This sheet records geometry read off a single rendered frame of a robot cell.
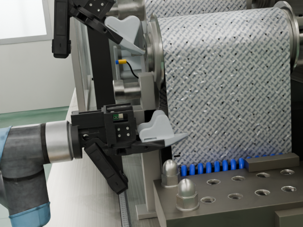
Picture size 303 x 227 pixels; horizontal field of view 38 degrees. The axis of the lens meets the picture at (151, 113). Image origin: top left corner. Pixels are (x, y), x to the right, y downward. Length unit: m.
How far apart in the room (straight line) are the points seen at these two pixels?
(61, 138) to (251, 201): 0.34
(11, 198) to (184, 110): 0.35
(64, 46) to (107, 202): 0.42
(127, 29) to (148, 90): 0.14
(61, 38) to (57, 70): 5.62
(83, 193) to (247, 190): 0.51
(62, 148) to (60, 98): 5.71
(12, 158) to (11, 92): 5.76
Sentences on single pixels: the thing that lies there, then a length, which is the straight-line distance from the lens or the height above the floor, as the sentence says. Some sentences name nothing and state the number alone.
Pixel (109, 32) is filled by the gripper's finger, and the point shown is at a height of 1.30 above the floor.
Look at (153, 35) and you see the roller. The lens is 0.82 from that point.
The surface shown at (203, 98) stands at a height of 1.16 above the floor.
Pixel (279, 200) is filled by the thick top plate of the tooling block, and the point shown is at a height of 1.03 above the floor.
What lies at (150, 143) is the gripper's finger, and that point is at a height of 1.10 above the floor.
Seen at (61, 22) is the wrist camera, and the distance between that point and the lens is 0.81.
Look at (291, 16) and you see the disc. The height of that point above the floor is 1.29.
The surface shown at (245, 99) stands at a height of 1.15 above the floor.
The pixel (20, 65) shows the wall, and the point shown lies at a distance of 6.49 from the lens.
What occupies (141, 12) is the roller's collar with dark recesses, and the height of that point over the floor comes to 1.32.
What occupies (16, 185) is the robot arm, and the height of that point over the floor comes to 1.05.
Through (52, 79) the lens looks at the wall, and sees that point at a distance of 6.46.
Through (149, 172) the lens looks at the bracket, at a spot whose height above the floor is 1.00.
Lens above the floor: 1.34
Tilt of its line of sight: 13 degrees down
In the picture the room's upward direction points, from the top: 5 degrees counter-clockwise
